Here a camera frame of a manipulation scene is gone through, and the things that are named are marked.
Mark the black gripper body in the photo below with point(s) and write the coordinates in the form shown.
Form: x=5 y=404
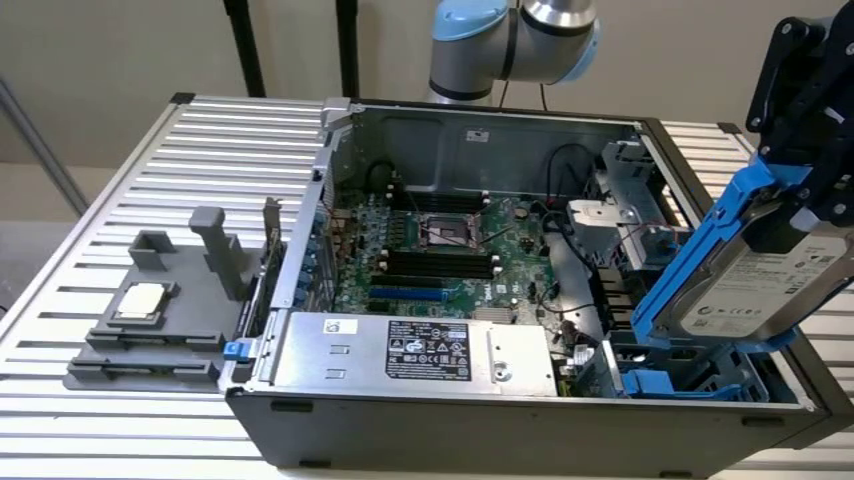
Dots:
x=837 y=90

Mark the hard disk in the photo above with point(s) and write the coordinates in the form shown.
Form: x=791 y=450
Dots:
x=754 y=295

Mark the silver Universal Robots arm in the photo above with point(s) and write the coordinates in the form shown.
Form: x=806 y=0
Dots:
x=527 y=45

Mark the metal disk bay cage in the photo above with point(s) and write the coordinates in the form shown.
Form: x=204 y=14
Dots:
x=621 y=210

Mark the blue empty disk carrier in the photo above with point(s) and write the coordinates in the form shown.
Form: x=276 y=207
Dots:
x=667 y=385

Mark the black RAM slot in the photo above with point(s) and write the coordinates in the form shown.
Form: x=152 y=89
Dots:
x=440 y=255
x=436 y=204
x=440 y=262
x=440 y=269
x=436 y=198
x=436 y=209
x=440 y=276
x=436 y=192

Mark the black expansion slot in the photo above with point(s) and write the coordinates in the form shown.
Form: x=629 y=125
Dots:
x=400 y=305
x=416 y=282

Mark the blue expansion slot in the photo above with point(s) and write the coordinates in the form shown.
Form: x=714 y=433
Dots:
x=407 y=294

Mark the black table corner cap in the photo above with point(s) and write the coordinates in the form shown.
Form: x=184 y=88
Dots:
x=730 y=127
x=181 y=97

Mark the small silver chipset heatsink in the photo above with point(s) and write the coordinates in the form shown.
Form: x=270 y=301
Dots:
x=496 y=315

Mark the green motherboard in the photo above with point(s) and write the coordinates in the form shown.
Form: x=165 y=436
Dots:
x=460 y=240

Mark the CPU socket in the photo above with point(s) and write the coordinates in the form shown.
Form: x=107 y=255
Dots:
x=446 y=230

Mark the black open PC case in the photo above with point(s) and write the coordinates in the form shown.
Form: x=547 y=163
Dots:
x=507 y=430

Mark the silver power supply unit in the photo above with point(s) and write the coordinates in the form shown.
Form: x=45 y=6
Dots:
x=374 y=350

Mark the black stand pole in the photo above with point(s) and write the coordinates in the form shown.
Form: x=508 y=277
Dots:
x=348 y=45
x=248 y=45

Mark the graphics card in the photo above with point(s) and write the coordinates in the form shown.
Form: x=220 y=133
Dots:
x=270 y=260

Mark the blue case latch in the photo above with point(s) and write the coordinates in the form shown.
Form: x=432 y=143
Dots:
x=238 y=350

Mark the grey parts rack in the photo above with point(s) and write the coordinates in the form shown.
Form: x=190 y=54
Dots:
x=194 y=300

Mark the silver CPU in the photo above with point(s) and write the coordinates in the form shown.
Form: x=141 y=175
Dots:
x=145 y=300

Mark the green RAM stick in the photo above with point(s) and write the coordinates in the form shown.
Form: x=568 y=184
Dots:
x=149 y=372

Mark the grey metal pole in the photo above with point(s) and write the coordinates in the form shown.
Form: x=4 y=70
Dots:
x=40 y=145

